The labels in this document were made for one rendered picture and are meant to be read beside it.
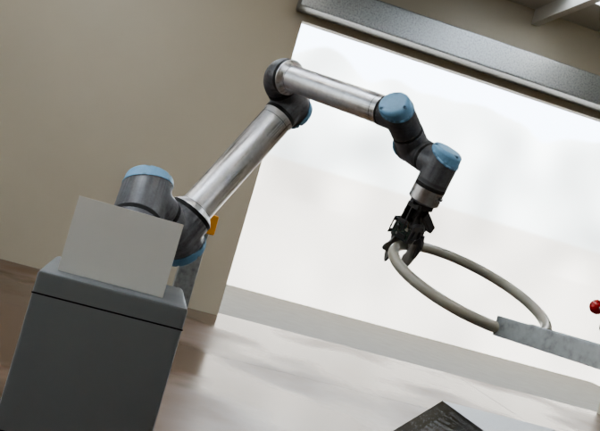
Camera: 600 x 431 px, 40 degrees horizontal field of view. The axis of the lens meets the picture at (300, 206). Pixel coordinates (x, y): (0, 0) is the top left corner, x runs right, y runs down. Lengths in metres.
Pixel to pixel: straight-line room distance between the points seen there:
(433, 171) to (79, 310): 1.02
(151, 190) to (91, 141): 5.90
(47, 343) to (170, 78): 6.27
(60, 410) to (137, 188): 0.65
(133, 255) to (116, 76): 6.15
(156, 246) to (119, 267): 0.11
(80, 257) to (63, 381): 0.33
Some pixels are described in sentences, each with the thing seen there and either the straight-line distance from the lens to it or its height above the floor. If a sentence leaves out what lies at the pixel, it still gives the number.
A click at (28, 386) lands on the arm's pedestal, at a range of 2.30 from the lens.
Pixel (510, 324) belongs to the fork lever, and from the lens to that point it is 2.11.
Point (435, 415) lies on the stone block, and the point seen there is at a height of 0.77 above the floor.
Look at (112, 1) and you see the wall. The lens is 8.49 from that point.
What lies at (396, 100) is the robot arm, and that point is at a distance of 2.31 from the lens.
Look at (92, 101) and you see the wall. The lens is 8.36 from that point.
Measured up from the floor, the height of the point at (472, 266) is 1.17.
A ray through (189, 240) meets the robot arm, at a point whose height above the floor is 1.00.
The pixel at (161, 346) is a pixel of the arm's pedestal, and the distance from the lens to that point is 2.25.
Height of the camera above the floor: 1.16
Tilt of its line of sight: 1 degrees up
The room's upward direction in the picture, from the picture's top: 16 degrees clockwise
